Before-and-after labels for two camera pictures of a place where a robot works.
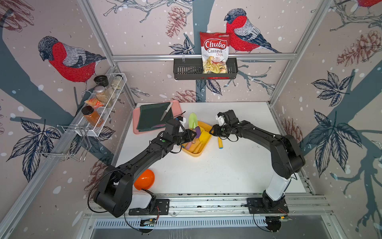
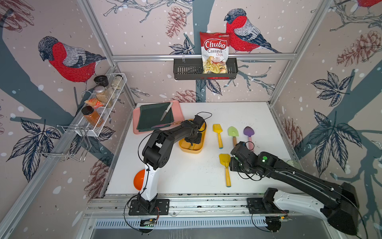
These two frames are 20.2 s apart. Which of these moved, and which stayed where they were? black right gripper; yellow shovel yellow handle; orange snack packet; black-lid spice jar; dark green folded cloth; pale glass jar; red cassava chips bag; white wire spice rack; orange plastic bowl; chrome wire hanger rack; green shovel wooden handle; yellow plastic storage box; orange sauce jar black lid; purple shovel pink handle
Moved: purple shovel pink handle; green shovel wooden handle; yellow plastic storage box; yellow shovel yellow handle; black right gripper
Stayed: red cassava chips bag; orange snack packet; orange sauce jar black lid; white wire spice rack; chrome wire hanger rack; orange plastic bowl; dark green folded cloth; black-lid spice jar; pale glass jar
